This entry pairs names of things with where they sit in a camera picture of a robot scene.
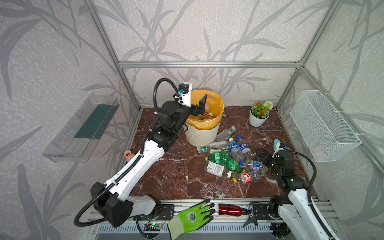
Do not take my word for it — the red label cola bottle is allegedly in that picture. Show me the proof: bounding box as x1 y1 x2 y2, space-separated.
201 104 214 120

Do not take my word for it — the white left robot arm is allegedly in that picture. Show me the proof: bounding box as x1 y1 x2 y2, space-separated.
91 96 208 228

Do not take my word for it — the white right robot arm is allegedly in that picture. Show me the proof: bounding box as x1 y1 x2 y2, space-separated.
256 147 339 240

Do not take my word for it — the yellow bin liner bag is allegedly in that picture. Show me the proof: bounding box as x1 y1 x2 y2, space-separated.
187 90 225 130

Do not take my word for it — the white ribbed waste bin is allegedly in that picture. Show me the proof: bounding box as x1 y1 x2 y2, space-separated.
183 124 220 147

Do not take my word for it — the blue label bottle near gripper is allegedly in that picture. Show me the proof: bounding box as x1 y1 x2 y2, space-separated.
239 159 267 173

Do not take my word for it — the light blue silicone spatula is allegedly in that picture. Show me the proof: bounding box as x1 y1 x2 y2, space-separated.
274 139 281 150

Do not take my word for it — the Pepsi blue label bottle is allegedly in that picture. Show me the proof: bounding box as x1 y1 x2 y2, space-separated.
237 136 253 159

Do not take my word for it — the red label bottle yellow cap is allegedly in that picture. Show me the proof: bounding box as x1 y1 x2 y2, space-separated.
231 171 262 185

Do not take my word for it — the clear bottle white cap green band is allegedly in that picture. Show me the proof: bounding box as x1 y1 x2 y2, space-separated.
216 126 236 142

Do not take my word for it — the green plastic soda bottle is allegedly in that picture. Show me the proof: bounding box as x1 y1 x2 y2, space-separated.
205 152 245 173

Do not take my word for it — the clear bottle green label lying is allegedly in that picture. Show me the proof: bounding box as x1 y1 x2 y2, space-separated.
197 141 229 154

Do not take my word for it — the white pot with flowers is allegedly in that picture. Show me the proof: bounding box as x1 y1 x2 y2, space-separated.
249 101 274 127

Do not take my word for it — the white label flat bottle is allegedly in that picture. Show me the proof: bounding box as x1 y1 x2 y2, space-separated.
205 161 232 178

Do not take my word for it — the red metallic bottle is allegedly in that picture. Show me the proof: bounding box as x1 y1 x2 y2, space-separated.
219 204 252 217

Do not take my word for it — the small terracotta vase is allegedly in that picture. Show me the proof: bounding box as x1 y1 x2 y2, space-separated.
124 151 135 163

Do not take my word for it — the green black work glove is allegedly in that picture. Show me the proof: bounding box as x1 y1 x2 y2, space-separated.
167 199 216 240

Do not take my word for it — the green circuit board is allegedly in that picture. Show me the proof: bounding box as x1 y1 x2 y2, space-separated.
144 223 163 232

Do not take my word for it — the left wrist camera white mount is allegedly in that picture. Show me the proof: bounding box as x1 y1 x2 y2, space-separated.
174 82 193 108

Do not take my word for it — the white wire mesh basket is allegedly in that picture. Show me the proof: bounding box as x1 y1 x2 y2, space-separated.
290 90 362 163

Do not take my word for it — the aluminium frame crossbar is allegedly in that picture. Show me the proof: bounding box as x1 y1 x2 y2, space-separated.
118 61 302 69

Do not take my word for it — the clear acrylic wall shelf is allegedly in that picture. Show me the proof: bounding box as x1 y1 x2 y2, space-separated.
42 94 120 163

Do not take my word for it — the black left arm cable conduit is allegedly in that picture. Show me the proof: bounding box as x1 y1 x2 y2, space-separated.
73 77 180 228

